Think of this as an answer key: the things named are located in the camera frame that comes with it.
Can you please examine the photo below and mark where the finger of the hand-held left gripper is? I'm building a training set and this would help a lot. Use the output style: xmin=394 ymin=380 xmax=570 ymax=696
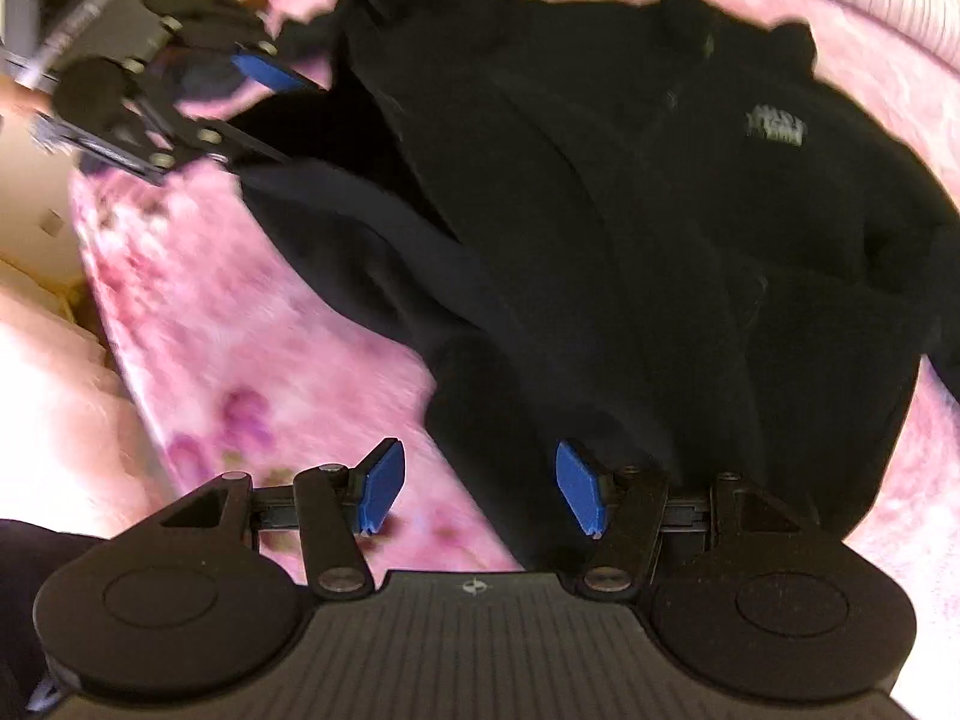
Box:
xmin=124 ymin=79 xmax=295 ymax=175
xmin=154 ymin=11 xmax=325 ymax=95

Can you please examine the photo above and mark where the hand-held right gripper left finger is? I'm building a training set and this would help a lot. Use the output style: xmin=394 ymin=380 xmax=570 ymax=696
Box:
xmin=160 ymin=438 xmax=407 ymax=602

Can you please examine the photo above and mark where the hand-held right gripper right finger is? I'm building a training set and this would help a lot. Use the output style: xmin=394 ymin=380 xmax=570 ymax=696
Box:
xmin=555 ymin=440 xmax=809 ymax=602

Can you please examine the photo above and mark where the pale pink cloth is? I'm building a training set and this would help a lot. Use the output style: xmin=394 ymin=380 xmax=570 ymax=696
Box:
xmin=0 ymin=281 xmax=185 ymax=545

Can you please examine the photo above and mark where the pink floral blanket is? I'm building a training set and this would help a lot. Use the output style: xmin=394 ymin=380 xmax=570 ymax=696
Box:
xmin=67 ymin=0 xmax=960 ymax=586

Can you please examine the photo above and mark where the black jacket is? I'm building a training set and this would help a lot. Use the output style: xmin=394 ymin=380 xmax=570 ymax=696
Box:
xmin=223 ymin=0 xmax=960 ymax=572

